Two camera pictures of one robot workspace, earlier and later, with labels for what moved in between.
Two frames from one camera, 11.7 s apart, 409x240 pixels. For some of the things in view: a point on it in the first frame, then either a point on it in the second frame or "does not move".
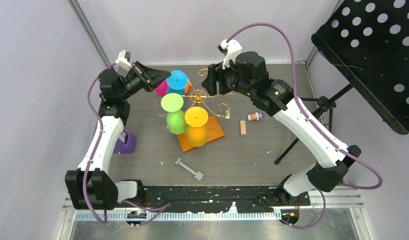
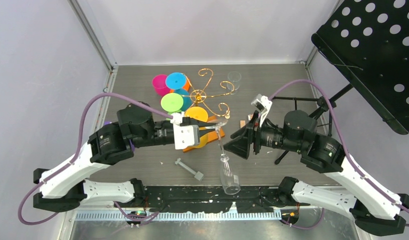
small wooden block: (243, 127) does not move
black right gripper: (216, 73) to (240, 144)
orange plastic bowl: (187, 87) does not move
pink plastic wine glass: (162, 89) does not move
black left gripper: (144, 74) to (204, 131)
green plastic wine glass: (172, 103) does not move
